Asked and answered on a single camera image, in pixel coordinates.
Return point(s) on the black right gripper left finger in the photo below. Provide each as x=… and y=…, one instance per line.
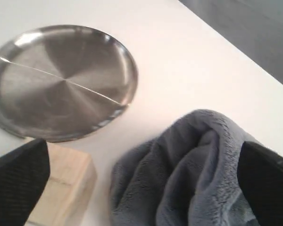
x=24, y=173

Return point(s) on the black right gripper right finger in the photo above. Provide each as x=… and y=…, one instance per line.
x=260, y=177

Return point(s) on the light wooden cube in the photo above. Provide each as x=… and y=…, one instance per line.
x=68, y=191

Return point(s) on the grey fleece towel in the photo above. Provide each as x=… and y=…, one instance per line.
x=187, y=176

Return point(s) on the round stainless steel plate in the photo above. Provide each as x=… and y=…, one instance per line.
x=63, y=82

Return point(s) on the grey-blue backdrop cloth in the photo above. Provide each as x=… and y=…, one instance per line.
x=255, y=27

